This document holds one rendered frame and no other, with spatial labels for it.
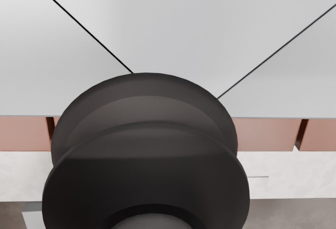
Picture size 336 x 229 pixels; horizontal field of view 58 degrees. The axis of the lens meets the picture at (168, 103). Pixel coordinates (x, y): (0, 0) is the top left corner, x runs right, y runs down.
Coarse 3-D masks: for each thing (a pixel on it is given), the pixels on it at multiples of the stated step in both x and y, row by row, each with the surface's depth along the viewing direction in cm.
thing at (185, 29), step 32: (64, 0) 15; (96, 0) 15; (128, 0) 15; (160, 0) 15; (192, 0) 15; (224, 0) 15; (256, 0) 15; (288, 0) 15; (320, 0) 15; (96, 32) 16; (128, 32) 16; (160, 32) 16; (192, 32) 16; (224, 32) 16; (256, 32) 16; (288, 32) 16; (128, 64) 16; (160, 64) 17; (192, 64) 17; (224, 64) 17; (256, 64) 17
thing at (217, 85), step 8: (192, 80) 17; (200, 80) 17; (208, 80) 17; (216, 80) 17; (224, 80) 17; (232, 80) 17; (208, 88) 17; (216, 88) 17; (224, 88) 18; (216, 96) 18
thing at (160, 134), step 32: (160, 96) 6; (96, 128) 6; (128, 128) 5; (160, 128) 5; (192, 128) 5; (64, 160) 5; (96, 160) 5; (128, 160) 5; (160, 160) 5; (192, 160) 5; (224, 160) 5; (64, 192) 5; (96, 192) 5; (128, 192) 5; (160, 192) 5; (192, 192) 5; (224, 192) 5; (64, 224) 5; (96, 224) 5; (192, 224) 5; (224, 224) 5
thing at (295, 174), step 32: (0, 160) 40; (32, 160) 40; (256, 160) 42; (288, 160) 43; (320, 160) 43; (0, 192) 42; (32, 192) 43; (256, 192) 45; (288, 192) 46; (320, 192) 46
